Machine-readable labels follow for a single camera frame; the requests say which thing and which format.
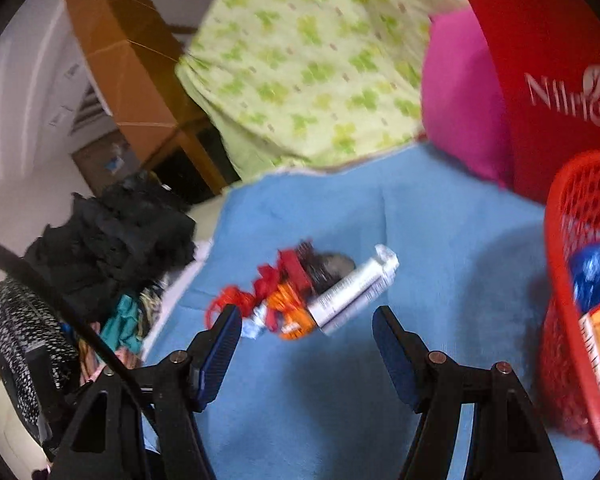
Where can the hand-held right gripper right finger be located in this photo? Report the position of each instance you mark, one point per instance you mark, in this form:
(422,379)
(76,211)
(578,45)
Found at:
(395,355)

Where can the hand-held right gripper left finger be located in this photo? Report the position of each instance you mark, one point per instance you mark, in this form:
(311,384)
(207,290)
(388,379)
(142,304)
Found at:
(220,355)

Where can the white toothpaste tube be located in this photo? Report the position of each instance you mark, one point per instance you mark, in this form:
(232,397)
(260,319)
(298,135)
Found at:
(350,290)

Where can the orange snack wrapper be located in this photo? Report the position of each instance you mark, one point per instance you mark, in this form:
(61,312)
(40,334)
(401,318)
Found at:
(286,310)

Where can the red wrapper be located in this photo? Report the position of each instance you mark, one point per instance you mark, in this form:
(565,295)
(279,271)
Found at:
(266,282)

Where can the large black plastic bag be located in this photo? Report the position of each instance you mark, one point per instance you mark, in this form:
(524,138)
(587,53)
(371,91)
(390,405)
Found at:
(332,264)

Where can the red mesh basket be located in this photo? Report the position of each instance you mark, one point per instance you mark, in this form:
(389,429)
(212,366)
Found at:
(560,220)

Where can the small silver wrapper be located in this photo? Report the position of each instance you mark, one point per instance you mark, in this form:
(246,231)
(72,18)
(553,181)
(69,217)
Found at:
(254,327)

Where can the teal cloth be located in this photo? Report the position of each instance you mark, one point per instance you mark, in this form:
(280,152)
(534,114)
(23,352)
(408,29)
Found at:
(122,322)

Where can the striped colourful cloth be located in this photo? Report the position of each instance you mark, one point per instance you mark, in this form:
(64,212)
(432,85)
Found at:
(91,360)

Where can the blue blanket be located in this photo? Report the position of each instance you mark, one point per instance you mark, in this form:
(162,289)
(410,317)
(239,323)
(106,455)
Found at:
(430,220)

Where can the black cloth pile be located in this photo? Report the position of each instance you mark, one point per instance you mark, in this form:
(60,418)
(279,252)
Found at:
(110,240)

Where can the black white speckled cloth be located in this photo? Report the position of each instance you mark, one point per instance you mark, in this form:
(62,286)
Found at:
(15,340)

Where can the blue foil wrapper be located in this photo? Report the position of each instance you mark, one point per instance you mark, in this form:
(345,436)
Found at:
(590,275)

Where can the brown cardboard box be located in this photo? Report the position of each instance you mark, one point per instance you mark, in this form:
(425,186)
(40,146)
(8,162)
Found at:
(105,160)

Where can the pink pillow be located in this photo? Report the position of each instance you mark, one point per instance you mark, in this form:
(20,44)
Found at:
(460,100)

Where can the orange wooden cabinet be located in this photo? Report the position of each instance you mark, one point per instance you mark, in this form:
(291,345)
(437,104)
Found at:
(125,75)

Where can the green clover print quilt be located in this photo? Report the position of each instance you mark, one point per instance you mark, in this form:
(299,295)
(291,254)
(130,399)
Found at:
(305,60)

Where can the red printed bag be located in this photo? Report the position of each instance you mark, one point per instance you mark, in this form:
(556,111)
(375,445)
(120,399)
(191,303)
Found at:
(545,35)

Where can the framed wall picture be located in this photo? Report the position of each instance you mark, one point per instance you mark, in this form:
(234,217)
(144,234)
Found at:
(87,107)

